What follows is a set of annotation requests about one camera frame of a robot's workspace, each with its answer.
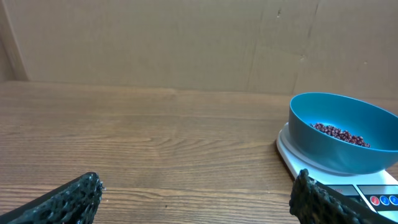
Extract white digital kitchen scale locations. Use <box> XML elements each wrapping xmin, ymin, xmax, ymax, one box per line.
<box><xmin>276</xmin><ymin>124</ymin><xmax>397</xmax><ymax>223</ymax></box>

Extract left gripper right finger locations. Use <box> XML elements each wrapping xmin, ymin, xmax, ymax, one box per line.
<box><xmin>289</xmin><ymin>169</ymin><xmax>394</xmax><ymax>224</ymax></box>

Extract cardboard back panel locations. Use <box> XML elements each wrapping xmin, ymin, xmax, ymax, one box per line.
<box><xmin>1</xmin><ymin>0</ymin><xmax>397</xmax><ymax>98</ymax></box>

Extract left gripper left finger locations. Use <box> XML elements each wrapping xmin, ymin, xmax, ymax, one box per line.
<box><xmin>1</xmin><ymin>172</ymin><xmax>104</xmax><ymax>224</ymax></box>

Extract red beans in bowl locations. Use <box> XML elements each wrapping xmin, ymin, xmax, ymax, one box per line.
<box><xmin>310</xmin><ymin>123</ymin><xmax>371</xmax><ymax>147</ymax></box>

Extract blue metal bowl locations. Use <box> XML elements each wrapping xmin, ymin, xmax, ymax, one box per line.
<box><xmin>288</xmin><ymin>92</ymin><xmax>397</xmax><ymax>174</ymax></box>

